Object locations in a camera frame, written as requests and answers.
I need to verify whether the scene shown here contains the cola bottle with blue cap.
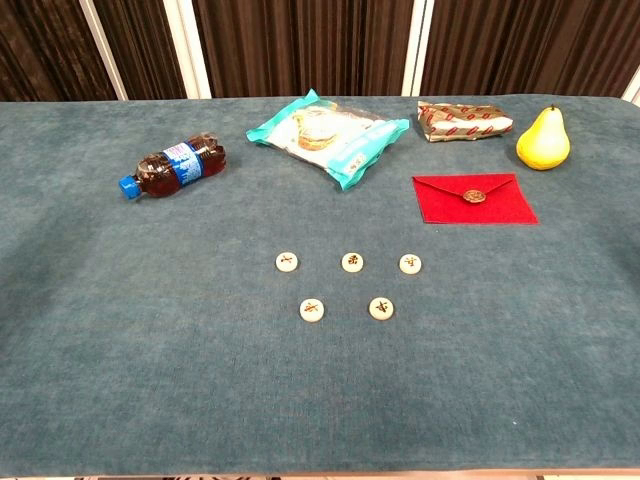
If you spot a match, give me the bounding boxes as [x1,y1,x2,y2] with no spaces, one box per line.
[118,132,227,200]

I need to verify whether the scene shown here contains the dark brown pleated curtain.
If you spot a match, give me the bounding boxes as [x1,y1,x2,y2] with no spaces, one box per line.
[192,0,415,99]
[421,0,640,99]
[92,0,187,100]
[0,0,117,103]

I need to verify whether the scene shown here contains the white partition post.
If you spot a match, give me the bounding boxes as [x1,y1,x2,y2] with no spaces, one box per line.
[621,64,640,104]
[401,0,435,97]
[162,0,212,100]
[79,0,129,101]

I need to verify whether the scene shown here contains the red envelope with gold seal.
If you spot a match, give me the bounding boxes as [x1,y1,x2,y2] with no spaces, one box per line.
[411,172,540,225]

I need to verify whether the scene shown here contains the teal white snack bag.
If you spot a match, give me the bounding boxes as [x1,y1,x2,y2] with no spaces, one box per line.
[245,88,410,191]

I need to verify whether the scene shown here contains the yellow pear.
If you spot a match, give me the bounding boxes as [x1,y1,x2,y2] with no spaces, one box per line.
[516,103,572,171]

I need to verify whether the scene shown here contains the teal table cloth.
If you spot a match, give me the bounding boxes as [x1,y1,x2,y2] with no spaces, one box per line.
[0,94,640,474]

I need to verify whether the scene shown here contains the gold red patterned wrapper pack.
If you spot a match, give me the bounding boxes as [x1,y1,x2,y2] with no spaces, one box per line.
[417,101,515,144]

